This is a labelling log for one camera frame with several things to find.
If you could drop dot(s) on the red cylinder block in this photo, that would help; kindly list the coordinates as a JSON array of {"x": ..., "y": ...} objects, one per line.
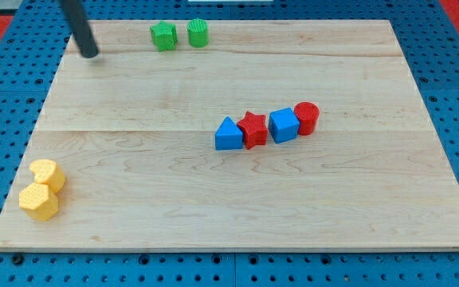
[{"x": 307, "y": 113}]

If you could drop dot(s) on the blue cube block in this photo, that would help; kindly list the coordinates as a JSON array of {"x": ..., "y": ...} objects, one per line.
[{"x": 283, "y": 125}]

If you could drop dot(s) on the yellow heart block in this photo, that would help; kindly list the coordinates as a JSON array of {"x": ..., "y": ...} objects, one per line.
[{"x": 48, "y": 172}]

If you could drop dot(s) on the red star block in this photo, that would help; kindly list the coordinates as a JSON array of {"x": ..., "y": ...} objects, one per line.
[{"x": 254, "y": 129}]

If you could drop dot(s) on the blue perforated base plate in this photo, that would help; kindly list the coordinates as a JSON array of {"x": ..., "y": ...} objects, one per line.
[{"x": 30, "y": 51}]

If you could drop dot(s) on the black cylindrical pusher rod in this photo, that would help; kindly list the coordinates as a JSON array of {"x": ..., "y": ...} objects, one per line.
[{"x": 77, "y": 19}]

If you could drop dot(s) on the green star block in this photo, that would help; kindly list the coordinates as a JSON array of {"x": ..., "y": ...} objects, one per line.
[{"x": 164, "y": 36}]

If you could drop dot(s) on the wooden board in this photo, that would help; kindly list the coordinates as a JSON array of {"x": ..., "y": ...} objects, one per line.
[{"x": 133, "y": 131}]

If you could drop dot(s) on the blue triangle block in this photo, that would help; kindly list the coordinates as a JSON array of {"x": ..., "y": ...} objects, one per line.
[{"x": 228, "y": 136}]

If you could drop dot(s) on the green cylinder block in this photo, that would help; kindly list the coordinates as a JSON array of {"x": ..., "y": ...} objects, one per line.
[{"x": 198, "y": 34}]

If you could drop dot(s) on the yellow hexagon block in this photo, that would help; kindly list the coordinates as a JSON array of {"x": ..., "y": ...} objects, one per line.
[{"x": 39, "y": 202}]

